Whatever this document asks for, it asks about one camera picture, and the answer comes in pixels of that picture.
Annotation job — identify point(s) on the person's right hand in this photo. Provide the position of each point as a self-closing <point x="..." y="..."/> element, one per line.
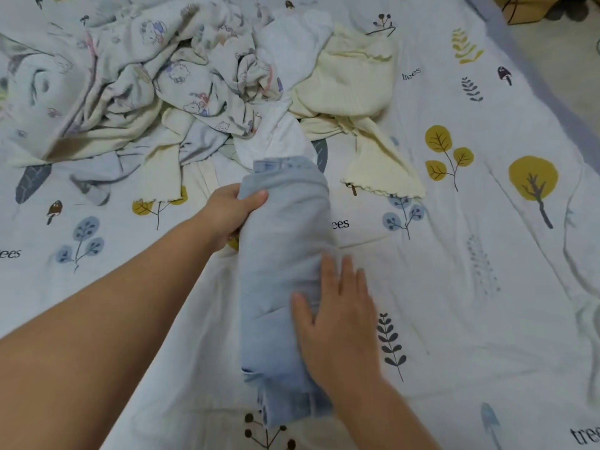
<point x="342" y="342"/>

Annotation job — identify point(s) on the person's left hand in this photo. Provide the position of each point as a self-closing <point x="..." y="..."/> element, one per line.
<point x="225" y="215"/>

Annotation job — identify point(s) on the light blue denim jeans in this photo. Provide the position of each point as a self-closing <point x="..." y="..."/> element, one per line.
<point x="281" y="257"/>

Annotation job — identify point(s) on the cartoon print pyjama trousers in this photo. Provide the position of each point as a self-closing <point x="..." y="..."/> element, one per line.
<point x="216" y="79"/>

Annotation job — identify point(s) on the bed with leaf print bedding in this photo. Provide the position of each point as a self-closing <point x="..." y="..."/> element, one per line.
<point x="487" y="323"/>

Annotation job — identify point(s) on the person's left forearm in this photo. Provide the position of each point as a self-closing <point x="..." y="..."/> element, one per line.
<point x="94" y="361"/>

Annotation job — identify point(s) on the wooden dressing table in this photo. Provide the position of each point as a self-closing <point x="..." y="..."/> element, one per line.
<point x="525" y="4"/>

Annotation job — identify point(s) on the dark shoe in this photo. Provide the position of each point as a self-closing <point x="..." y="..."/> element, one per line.
<point x="578" y="7"/>
<point x="558" y="9"/>

